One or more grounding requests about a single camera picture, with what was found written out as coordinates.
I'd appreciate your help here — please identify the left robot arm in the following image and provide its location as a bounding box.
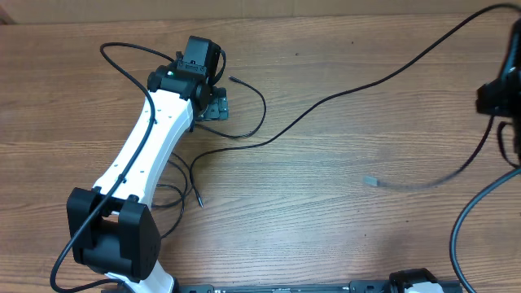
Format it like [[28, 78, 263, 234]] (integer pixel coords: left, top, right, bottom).
[[63, 36, 225, 292]]

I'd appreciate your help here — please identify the black USB cable short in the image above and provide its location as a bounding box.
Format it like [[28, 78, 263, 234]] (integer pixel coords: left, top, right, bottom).
[[151, 75, 268, 239]]

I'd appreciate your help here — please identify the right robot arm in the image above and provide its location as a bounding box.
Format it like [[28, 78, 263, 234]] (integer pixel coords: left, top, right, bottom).
[[475, 19, 520, 158]]

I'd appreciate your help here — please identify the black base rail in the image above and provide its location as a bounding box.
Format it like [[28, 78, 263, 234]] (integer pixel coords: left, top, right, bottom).
[[173, 268, 463, 293]]

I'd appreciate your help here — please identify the black USB cable long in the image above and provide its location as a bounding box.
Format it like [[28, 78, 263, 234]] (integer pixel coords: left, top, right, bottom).
[[188, 2, 520, 208]]

